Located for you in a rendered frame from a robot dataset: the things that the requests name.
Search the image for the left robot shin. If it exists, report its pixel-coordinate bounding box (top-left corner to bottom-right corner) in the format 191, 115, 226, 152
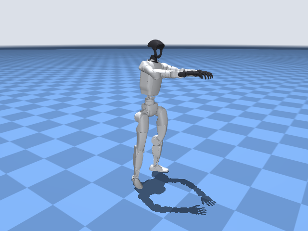
152, 140, 163, 167

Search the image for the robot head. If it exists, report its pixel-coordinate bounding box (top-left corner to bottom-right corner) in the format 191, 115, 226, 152
148, 39, 165, 63

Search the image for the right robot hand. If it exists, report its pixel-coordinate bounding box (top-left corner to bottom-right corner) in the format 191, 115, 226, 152
178, 70, 203, 79

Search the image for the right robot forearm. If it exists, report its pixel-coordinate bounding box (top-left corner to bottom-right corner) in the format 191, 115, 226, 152
153, 69, 183, 78

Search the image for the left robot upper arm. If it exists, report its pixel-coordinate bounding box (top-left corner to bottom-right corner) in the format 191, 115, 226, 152
162, 63, 184, 72

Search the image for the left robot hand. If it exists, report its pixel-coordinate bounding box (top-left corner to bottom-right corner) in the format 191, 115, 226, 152
195, 70, 213, 79

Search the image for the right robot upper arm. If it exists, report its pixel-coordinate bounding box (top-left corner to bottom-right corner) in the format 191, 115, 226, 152
139, 61, 161, 80

